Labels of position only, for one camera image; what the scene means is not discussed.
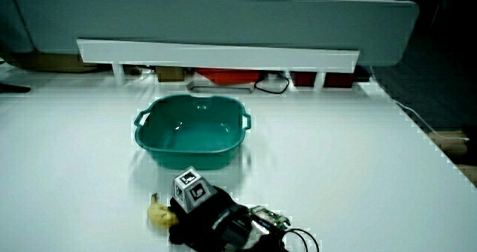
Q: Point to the yellow banana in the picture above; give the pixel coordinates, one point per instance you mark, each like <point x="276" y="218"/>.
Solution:
<point x="160" y="214"/>

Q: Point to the green plastic basin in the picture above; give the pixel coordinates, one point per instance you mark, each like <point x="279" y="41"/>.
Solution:
<point x="192" y="132"/>

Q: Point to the wooden furniture piece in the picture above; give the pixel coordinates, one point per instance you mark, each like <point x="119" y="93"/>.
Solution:
<point x="452" y="147"/>

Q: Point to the red flat box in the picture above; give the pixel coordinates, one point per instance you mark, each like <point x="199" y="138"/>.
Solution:
<point x="228" y="75"/>

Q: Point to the white desk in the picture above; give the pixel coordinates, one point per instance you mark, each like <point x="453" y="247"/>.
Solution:
<point x="354" y="177"/>

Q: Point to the person's right hand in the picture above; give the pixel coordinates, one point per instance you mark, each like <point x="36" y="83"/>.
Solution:
<point x="208" y="226"/>

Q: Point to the grey partition panel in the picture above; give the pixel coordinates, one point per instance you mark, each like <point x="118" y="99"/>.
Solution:
<point x="11" y="24"/>
<point x="223" y="21"/>

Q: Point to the black flat object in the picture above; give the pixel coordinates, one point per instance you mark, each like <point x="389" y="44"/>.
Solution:
<point x="13" y="88"/>

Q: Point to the white shelf riser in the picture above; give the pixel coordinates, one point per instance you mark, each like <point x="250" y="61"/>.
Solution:
<point x="218" y="56"/>

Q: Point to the large cardboard box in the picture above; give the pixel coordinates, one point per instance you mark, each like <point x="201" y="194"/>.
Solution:
<point x="52" y="62"/>

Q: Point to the grey flat tray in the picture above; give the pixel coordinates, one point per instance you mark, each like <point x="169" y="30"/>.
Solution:
<point x="220" y="87"/>

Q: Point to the dark red box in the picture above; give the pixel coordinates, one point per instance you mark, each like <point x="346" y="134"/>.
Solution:
<point x="338" y="79"/>
<point x="303" y="78"/>

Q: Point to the small cardboard box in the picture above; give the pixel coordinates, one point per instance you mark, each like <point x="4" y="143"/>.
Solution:
<point x="170" y="74"/>

